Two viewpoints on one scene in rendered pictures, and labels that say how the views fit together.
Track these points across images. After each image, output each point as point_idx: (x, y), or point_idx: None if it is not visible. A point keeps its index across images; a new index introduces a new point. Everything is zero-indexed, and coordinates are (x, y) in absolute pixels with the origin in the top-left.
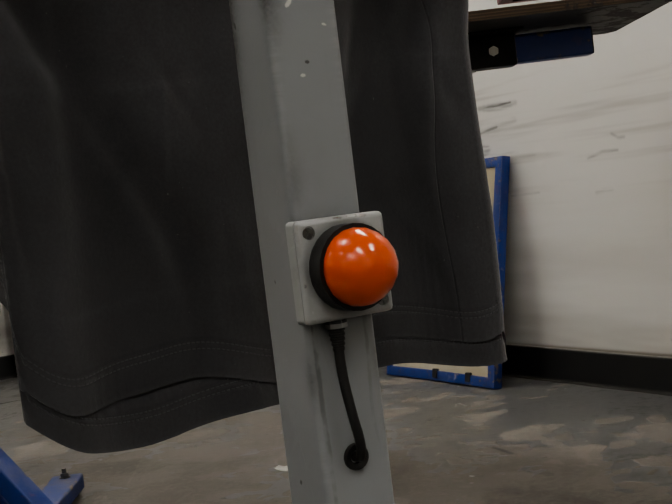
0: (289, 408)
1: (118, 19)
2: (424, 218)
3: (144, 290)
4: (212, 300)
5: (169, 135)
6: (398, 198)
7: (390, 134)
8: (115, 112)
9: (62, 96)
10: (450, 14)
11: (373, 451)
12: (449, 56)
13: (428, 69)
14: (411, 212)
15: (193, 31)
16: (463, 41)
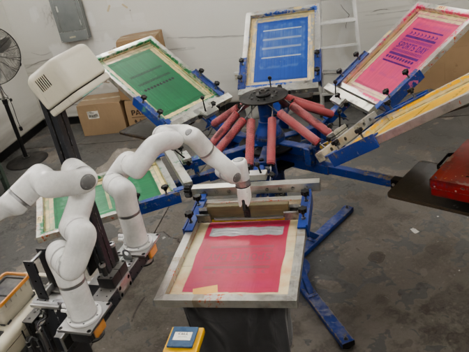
0: None
1: (210, 315)
2: (274, 343)
3: (218, 346)
4: (229, 350)
5: (220, 330)
6: (269, 339)
7: (266, 330)
8: (211, 325)
9: (203, 322)
10: (278, 316)
11: None
12: (278, 322)
13: (273, 323)
14: (271, 341)
15: (223, 317)
16: (283, 320)
